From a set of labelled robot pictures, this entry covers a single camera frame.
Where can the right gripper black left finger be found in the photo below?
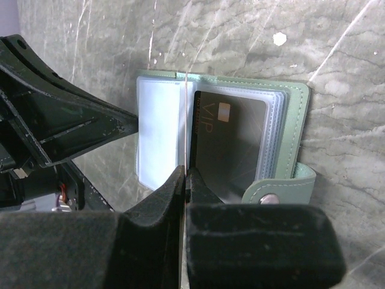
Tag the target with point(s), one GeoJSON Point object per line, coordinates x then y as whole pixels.
{"type": "Point", "coordinates": [139, 248]}

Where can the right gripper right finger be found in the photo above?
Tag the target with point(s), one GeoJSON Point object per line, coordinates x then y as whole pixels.
{"type": "Point", "coordinates": [258, 246]}

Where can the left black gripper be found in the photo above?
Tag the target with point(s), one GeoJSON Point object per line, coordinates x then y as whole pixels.
{"type": "Point", "coordinates": [46, 120]}

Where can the mint green card holder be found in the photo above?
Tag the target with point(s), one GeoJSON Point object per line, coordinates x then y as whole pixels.
{"type": "Point", "coordinates": [280, 178]}

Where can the black VIP card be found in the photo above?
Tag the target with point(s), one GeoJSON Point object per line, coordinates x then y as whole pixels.
{"type": "Point", "coordinates": [226, 136]}

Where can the black base bar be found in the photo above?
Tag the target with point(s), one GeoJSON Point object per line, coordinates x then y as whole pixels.
{"type": "Point", "coordinates": [93, 200]}

